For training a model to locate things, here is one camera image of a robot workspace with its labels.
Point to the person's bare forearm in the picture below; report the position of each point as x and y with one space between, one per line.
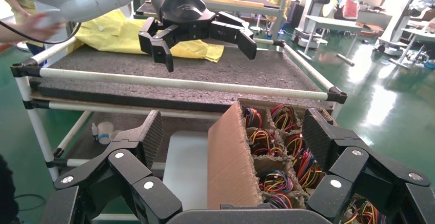
10 34

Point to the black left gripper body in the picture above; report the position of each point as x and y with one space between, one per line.
180 8

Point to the black top metal table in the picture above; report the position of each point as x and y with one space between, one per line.
248 10

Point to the white metal work table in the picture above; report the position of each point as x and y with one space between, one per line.
333 22
421 34

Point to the person's bare hand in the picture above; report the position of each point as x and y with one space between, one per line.
40 30

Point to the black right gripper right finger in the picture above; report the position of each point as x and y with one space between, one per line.
346 164

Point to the white pipe rack frame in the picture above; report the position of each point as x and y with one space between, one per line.
170 83

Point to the brown cardboard divider box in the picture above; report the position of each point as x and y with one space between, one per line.
231 168

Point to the white wheeled robot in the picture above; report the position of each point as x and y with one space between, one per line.
312 8
397 22

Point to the person in yellow shirt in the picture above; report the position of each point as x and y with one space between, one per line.
20 6

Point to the yellow cloth garment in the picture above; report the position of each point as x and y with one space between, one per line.
112 35

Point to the small white dropper bottle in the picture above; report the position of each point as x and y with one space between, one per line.
95 132

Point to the thick dark grey foam mat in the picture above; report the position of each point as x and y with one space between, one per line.
238 69

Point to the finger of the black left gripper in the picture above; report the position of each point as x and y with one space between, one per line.
234 32
154 42

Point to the thin grey foam shelf mat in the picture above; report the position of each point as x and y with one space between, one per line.
187 124

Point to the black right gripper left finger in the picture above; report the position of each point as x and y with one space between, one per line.
129 164

